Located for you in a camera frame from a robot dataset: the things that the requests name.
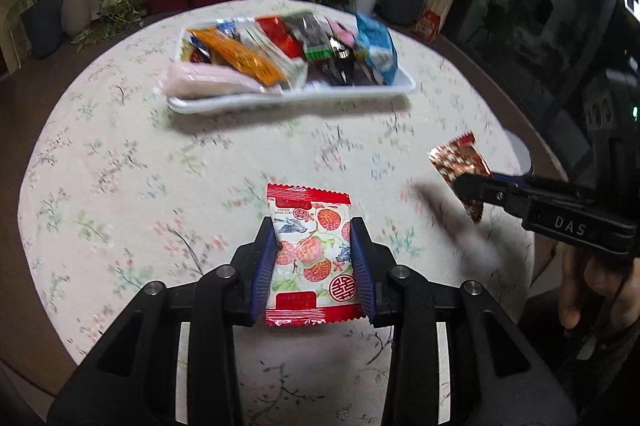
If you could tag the small light blue packet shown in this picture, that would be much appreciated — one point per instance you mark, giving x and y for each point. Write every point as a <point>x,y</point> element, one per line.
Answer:
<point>227,27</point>

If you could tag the blue cake packet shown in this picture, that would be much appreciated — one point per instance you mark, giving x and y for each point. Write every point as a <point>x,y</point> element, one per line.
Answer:
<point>375,43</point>

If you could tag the person's right hand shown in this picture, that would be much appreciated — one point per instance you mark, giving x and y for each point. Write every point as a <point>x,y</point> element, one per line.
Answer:
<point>590,281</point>

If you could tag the small plant tall white pot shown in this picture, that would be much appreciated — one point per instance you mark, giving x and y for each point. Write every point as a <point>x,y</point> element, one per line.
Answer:
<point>76,13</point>

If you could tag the black foil snack packet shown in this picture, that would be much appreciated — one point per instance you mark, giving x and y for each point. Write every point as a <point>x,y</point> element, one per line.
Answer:
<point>345,68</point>

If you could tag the orange snack packet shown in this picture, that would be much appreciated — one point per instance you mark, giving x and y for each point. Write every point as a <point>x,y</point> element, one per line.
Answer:
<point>240,56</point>

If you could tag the dark glass door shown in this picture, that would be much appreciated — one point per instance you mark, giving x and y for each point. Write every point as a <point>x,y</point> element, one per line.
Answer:
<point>525,31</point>

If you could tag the small red gold patterned packet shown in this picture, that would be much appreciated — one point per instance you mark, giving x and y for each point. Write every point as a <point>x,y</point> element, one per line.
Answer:
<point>457,161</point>

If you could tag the pink purple snack packet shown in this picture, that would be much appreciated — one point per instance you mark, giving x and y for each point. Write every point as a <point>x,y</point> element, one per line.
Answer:
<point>344,31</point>

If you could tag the large red snack packet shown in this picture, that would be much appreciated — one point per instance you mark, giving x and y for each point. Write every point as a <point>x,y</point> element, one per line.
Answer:
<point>277,36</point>

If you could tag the red printed box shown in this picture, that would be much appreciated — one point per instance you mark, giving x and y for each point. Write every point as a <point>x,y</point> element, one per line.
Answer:
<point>430,26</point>

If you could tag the dark clear packet green label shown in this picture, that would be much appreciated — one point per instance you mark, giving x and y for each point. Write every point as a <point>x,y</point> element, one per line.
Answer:
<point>310,28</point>

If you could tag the red fruit print packet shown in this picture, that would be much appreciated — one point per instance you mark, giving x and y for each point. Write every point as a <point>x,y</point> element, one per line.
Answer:
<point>310,256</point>

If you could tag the pale pink snack packet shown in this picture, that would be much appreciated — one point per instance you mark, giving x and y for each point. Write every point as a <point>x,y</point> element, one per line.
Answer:
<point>210,78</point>

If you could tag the white plastic tray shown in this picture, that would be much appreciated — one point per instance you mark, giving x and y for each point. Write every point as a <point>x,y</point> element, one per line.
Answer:
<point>300,98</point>

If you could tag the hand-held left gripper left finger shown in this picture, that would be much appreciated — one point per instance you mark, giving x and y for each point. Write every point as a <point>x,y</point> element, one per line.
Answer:
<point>264,276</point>

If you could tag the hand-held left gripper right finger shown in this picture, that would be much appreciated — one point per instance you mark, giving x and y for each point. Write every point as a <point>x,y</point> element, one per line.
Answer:
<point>361,276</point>

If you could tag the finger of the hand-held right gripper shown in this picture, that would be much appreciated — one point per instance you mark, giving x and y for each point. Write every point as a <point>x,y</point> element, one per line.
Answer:
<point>515,178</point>
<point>487,191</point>

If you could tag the person's dark clothing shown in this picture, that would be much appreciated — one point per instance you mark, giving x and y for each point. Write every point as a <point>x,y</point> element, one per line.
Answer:
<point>575,356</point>

